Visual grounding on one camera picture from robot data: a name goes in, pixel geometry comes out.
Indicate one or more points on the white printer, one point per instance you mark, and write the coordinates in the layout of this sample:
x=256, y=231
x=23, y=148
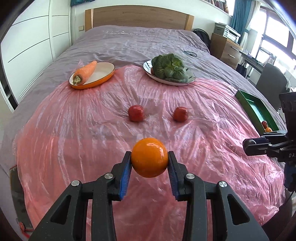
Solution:
x=226, y=31

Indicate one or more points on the green bok choy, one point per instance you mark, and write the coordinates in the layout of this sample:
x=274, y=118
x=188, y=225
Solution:
x=171, y=67

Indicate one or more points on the carrot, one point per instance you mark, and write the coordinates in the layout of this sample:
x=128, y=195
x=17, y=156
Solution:
x=86, y=70

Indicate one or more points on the pink plastic sheet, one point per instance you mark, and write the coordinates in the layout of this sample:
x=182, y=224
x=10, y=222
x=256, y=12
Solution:
x=81, y=129

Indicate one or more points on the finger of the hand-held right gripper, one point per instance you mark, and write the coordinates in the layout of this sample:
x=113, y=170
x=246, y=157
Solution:
x=254, y=146

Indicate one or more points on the black backpack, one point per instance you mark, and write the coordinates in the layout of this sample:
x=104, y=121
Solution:
x=202, y=39

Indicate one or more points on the orange oval dish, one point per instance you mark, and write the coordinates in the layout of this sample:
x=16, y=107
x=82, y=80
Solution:
x=101, y=74

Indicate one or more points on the wooden dresser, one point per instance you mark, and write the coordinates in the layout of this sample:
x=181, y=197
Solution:
x=225, y=51

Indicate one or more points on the left red tomato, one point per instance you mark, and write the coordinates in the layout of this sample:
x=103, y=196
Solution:
x=136, y=113

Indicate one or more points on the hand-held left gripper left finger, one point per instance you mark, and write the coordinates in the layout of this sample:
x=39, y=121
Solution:
x=124, y=176

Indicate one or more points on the orange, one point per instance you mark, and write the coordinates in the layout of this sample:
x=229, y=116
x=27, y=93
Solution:
x=268, y=129
x=149, y=157

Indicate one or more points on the white wardrobe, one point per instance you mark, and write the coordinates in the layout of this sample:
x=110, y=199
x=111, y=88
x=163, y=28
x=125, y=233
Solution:
x=34, y=34

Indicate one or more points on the row of books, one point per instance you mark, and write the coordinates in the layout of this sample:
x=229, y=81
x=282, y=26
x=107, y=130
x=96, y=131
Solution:
x=219, y=3

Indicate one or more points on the red apple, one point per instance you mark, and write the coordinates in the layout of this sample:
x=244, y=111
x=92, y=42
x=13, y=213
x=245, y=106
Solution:
x=180, y=114
x=264, y=124

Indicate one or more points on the wooden headboard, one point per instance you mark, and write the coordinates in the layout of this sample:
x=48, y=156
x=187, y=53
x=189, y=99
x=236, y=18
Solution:
x=138, y=18

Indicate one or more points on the desk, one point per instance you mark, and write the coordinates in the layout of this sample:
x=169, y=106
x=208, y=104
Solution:
x=252, y=59

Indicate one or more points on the navy tote bag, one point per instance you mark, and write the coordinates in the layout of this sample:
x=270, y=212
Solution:
x=241, y=69

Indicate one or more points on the window with dark frame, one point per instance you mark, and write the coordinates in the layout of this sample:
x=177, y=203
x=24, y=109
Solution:
x=277, y=23

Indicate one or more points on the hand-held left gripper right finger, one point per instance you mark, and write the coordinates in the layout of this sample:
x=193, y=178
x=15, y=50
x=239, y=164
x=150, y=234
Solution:
x=173, y=176

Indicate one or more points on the green rectangular tray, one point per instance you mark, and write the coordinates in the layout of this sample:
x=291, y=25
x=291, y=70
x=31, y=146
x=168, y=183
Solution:
x=256, y=106

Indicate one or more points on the white oval plate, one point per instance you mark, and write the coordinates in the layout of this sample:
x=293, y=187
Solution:
x=147, y=67

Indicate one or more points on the grey chair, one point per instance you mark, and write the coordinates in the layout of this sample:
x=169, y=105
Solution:
x=270, y=81

